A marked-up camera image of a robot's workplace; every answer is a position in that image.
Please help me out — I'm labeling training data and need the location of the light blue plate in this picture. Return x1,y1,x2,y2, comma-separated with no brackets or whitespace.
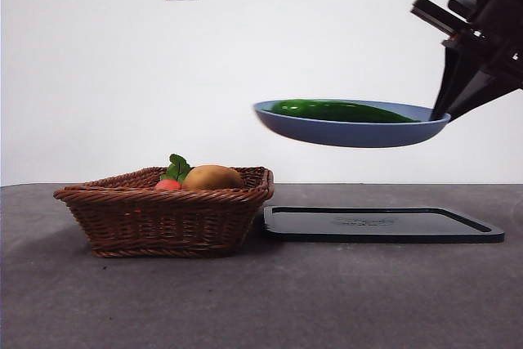
252,99,452,149

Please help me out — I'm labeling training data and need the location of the green pepper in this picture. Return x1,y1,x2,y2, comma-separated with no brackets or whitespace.
271,98,418,124

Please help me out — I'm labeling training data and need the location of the dark green cutting board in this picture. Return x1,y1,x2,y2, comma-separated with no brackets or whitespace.
262,204,506,244

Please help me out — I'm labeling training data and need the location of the yellow-brown potato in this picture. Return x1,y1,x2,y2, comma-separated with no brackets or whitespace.
181,164,244,193

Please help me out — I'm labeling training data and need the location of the red carrot with green leaves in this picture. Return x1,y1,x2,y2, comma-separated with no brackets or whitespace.
154,154,192,191

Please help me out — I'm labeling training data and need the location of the brown wicker basket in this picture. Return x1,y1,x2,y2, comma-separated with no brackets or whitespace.
52,166,274,259

